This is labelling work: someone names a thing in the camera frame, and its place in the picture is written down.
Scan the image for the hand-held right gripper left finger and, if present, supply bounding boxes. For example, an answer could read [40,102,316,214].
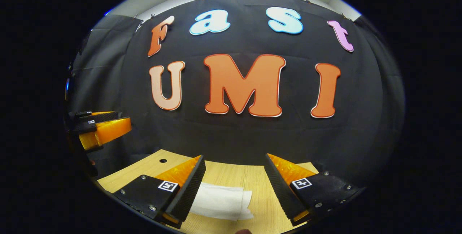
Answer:
[113,155,206,227]

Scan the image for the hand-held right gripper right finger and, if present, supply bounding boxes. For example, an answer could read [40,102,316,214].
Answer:
[265,153,367,227]

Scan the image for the white jeans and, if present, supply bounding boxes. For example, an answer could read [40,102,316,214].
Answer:
[189,182,254,221]

